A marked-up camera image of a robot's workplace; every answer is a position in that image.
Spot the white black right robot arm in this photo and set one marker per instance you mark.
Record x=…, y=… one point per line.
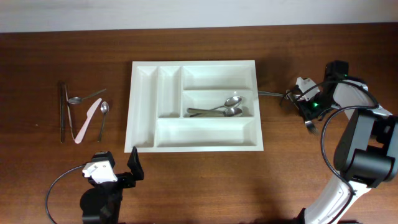
x=366, y=154

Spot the steel kitchen tongs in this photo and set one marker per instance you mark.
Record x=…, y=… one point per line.
x=63, y=104

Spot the steel fork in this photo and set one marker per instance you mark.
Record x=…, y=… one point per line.
x=267, y=93

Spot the steel fork diagonal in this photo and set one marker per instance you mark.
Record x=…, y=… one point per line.
x=312, y=129

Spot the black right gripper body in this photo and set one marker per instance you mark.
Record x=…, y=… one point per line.
x=316, y=105

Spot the small steel teaspoon angled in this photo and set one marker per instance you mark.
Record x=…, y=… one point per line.
x=77, y=100

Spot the pink plastic knife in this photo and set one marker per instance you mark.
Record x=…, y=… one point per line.
x=89, y=115

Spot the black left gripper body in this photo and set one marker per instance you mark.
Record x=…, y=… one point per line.
x=125, y=180

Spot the small steel teaspoon upright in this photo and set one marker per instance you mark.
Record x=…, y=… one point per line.
x=104, y=109

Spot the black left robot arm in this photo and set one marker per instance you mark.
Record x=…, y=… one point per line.
x=102, y=203

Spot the large steel spoon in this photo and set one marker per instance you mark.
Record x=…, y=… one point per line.
x=228, y=112

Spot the white plastic cutlery tray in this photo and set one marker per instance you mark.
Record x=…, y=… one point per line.
x=161, y=92

